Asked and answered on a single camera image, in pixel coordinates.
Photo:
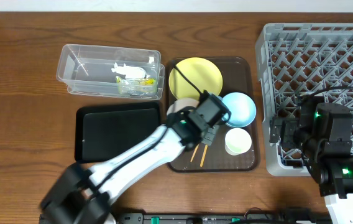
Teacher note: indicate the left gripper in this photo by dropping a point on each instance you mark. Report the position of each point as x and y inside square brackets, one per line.
[209, 135]

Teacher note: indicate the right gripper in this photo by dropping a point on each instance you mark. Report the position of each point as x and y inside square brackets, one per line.
[277, 130]

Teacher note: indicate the yellow round plate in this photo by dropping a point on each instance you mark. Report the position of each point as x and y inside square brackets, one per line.
[204, 74]

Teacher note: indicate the green snack wrapper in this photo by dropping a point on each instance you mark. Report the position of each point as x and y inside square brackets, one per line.
[136, 86]

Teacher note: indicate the white tissue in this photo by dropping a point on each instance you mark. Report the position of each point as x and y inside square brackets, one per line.
[129, 72]

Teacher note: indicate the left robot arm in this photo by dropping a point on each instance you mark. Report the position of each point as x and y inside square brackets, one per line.
[85, 196]

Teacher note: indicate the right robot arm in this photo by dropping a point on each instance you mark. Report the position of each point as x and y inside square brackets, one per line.
[322, 133]

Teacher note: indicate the grey dishwasher rack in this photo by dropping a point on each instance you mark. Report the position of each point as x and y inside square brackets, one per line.
[296, 59]

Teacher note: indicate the clear plastic waste bin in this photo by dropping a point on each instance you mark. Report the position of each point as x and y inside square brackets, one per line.
[86, 69]

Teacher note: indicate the wooden chopstick right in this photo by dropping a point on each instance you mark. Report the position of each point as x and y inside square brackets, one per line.
[203, 155]

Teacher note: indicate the wooden chopstick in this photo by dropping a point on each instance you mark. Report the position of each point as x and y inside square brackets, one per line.
[194, 153]
[203, 155]

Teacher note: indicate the wooden chopstick left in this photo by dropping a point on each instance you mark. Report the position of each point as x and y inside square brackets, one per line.
[194, 153]

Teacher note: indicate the pale green cup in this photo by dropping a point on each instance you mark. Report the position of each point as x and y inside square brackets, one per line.
[237, 141]

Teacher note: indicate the light blue bowl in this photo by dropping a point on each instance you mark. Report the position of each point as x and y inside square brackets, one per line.
[242, 108]

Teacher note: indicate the brown serving tray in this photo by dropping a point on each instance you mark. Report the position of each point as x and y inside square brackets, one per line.
[236, 78]

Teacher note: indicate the black plastic tray bin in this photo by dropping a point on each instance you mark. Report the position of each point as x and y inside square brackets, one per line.
[106, 131]

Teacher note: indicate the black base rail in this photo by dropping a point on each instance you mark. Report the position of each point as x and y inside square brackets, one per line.
[292, 216]

